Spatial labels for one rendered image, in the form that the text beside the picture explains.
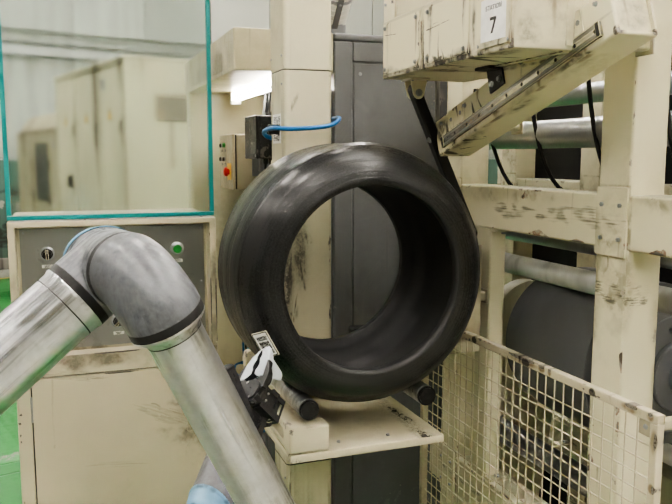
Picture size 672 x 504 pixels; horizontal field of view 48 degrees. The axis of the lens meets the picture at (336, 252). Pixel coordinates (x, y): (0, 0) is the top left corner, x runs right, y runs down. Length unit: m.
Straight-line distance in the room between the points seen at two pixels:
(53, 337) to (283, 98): 0.99
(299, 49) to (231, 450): 1.10
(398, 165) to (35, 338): 0.82
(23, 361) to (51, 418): 1.09
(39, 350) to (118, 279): 0.16
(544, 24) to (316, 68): 0.66
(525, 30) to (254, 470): 0.92
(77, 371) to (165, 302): 1.17
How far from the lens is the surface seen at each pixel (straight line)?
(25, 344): 1.15
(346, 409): 1.93
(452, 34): 1.67
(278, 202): 1.52
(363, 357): 1.90
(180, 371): 1.10
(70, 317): 1.16
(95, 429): 2.25
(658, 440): 1.43
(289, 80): 1.92
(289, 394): 1.70
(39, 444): 2.26
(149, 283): 1.06
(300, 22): 1.95
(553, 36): 1.52
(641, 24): 1.51
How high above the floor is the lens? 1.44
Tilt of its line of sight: 7 degrees down
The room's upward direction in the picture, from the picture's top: straight up
